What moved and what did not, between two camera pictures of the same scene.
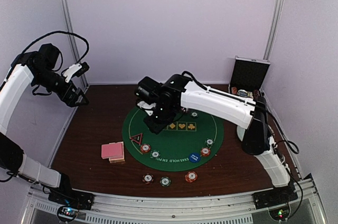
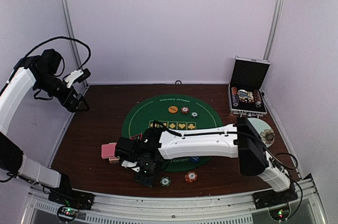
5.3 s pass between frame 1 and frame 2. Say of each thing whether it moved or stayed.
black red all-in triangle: stayed
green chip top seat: stayed
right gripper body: moved
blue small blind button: stayed
